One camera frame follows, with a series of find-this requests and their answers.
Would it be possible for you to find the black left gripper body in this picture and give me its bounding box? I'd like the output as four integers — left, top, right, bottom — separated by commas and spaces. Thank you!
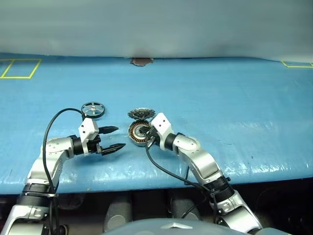
87, 133, 103, 155

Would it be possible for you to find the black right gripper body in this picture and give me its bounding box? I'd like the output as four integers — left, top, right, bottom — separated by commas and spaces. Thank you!
146, 126, 161, 147

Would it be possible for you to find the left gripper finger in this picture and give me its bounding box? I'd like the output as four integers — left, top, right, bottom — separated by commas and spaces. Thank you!
100, 143, 127, 156
98, 125, 119, 135

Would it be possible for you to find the silver round motor lid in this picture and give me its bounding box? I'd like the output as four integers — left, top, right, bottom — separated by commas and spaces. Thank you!
127, 107, 155, 121

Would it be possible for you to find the round silver motor cap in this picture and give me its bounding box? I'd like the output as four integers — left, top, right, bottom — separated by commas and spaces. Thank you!
81, 101, 107, 120

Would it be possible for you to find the dark grey rounded shape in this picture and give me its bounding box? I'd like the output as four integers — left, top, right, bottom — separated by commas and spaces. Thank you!
103, 195, 133, 233
170, 195, 202, 221

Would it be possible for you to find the brown torn patch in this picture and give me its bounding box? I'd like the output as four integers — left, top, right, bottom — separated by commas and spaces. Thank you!
129, 57, 154, 67

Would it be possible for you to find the grey robot torso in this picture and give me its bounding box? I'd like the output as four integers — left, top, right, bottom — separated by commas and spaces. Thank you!
102, 218, 291, 235

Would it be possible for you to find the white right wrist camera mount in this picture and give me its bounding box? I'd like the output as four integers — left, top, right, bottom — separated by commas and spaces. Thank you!
149, 112, 175, 151

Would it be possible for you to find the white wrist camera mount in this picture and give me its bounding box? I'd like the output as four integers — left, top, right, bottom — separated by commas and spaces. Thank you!
149, 112, 175, 151
78, 118, 100, 157

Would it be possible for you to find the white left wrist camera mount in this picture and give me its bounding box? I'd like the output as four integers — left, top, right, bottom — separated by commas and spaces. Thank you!
78, 118, 100, 157

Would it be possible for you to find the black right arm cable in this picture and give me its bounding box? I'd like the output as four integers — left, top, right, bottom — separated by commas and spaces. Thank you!
145, 141, 232, 225

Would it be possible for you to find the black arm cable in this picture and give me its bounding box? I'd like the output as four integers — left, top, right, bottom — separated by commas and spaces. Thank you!
145, 141, 232, 225
42, 107, 85, 235

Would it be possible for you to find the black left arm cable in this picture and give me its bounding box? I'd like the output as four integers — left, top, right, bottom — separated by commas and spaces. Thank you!
42, 107, 85, 235

